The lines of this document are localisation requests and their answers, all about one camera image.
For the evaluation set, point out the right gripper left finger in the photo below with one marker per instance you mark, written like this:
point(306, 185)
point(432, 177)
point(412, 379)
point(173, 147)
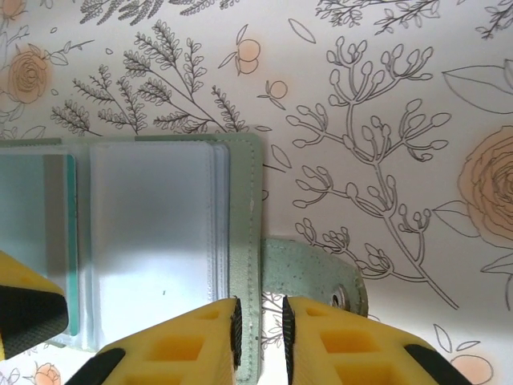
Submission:
point(180, 353)

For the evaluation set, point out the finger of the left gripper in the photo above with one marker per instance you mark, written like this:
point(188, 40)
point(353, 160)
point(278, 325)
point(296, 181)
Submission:
point(28, 313)

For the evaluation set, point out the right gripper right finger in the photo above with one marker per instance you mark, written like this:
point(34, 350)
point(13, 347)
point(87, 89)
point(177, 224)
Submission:
point(360, 357)

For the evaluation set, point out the green card holder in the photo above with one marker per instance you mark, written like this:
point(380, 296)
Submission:
point(160, 220)

